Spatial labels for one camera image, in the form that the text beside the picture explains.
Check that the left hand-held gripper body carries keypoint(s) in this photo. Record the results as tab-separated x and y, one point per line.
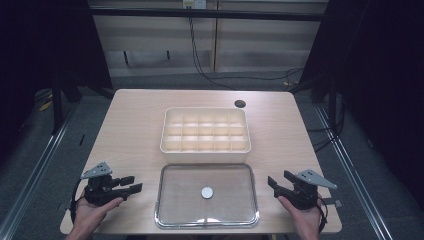
100	193

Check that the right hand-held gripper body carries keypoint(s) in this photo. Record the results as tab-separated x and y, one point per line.
305	196

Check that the clear lid with white knob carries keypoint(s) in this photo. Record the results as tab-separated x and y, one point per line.
186	200

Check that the white divided storage box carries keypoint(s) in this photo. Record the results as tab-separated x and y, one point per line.
205	155

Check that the person's left hand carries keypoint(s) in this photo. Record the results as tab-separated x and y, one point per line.
91	215

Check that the person's right hand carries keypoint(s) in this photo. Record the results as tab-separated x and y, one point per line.
306	220

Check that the small black floor strip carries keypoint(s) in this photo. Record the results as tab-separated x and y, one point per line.
81	140

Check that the black metal stand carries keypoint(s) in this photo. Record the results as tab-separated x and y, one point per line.
57	106

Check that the yellow object on floor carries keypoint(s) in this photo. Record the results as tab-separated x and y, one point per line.
45	106

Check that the black curtain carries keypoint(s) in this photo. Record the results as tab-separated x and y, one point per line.
383	66
40	43

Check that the black horizontal metal bar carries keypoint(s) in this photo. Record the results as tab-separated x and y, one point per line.
206	14

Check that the white power strip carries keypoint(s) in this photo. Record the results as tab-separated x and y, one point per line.
195	4

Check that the metal floor rail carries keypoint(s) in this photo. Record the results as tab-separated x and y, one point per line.
36	166
353	173

